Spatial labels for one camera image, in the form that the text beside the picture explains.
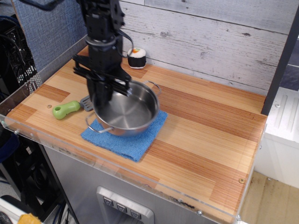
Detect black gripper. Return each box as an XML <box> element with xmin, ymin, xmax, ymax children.
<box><xmin>72</xmin><ymin>45</ymin><xmax>132</xmax><ymax>109</ymax></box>

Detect stainless steel pot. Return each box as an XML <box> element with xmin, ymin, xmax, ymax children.
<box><xmin>85</xmin><ymin>80</ymin><xmax>162</xmax><ymax>137</ymax></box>

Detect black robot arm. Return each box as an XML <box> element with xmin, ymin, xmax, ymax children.
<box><xmin>73</xmin><ymin>0</ymin><xmax>131</xmax><ymax>109</ymax></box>

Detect blue cloth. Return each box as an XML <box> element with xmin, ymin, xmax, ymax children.
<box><xmin>81</xmin><ymin>111</ymin><xmax>168</xmax><ymax>162</ymax></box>

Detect plush sushi roll toy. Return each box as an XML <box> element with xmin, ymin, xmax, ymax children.
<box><xmin>127</xmin><ymin>48</ymin><xmax>146</xmax><ymax>69</ymax></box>

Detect black crate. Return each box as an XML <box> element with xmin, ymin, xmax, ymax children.
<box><xmin>0</xmin><ymin>15</ymin><xmax>37</xmax><ymax>89</ymax></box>

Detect clear acrylic guard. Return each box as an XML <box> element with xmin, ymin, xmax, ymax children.
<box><xmin>0</xmin><ymin>34</ymin><xmax>268</xmax><ymax>224</ymax></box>

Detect silver dispenser panel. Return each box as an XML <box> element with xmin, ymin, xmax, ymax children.
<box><xmin>96</xmin><ymin>186</ymin><xmax>155</xmax><ymax>224</ymax></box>

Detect white cabinet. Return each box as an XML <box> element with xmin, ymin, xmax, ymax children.
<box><xmin>254</xmin><ymin>87</ymin><xmax>299</xmax><ymax>188</ymax></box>

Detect green handled grey spatula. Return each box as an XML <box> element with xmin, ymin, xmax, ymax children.
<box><xmin>52</xmin><ymin>96</ymin><xmax>93</xmax><ymax>120</ymax></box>

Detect dark grey right post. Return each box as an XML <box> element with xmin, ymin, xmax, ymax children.
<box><xmin>261</xmin><ymin>7</ymin><xmax>299</xmax><ymax>116</ymax></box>

